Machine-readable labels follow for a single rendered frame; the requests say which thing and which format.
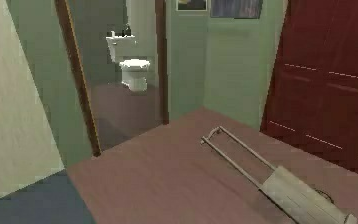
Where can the white toilet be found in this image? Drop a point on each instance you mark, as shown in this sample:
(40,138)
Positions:
(133,65)

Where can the small dark bottle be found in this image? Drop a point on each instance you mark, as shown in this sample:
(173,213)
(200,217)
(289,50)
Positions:
(127,30)

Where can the framed bluish grey picture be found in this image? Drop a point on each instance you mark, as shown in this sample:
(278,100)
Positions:
(236,8)

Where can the dark red wooden door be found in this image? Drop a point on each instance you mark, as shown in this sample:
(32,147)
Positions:
(323,76)

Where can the framed picture with white frame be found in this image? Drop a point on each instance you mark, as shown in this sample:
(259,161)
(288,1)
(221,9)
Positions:
(191,4)

